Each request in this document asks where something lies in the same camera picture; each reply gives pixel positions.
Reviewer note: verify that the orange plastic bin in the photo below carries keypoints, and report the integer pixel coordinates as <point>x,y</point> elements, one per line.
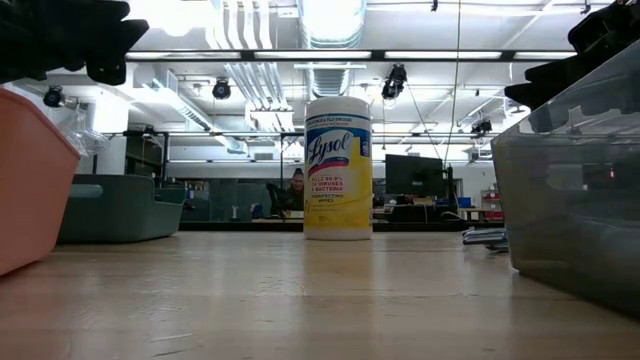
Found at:
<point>30,190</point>

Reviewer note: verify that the silver ventilation duct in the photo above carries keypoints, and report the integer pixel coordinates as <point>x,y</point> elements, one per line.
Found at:
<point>330,45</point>

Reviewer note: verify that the Lysol wipes canister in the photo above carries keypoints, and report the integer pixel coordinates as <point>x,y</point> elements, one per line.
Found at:
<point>337,200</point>

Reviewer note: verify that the teal plastic bin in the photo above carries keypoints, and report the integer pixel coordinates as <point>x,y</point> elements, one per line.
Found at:
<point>120,210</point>

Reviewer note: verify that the silver wrapped nail clipper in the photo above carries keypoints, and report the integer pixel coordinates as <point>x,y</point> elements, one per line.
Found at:
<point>482,236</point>

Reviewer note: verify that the grey translucent plastic bin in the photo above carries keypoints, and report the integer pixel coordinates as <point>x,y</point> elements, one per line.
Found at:
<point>575,225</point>

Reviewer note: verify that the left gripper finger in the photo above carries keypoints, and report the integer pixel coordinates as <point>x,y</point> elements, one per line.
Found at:
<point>134,25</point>

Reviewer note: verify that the person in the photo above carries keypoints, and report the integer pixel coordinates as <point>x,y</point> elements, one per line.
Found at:
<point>296,192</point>

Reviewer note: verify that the black computer monitor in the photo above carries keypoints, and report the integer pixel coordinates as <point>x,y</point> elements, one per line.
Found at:
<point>415,175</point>

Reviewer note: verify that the red shelf rack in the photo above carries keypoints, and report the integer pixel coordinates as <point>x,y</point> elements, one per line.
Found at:
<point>492,205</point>

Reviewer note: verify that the black track spotlight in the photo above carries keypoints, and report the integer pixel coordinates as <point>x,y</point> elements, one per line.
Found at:
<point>221,89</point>
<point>395,80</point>
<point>482,126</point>
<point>52,96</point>

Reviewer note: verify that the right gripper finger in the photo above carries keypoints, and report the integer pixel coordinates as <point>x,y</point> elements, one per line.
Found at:
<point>560,67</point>
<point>530,96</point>

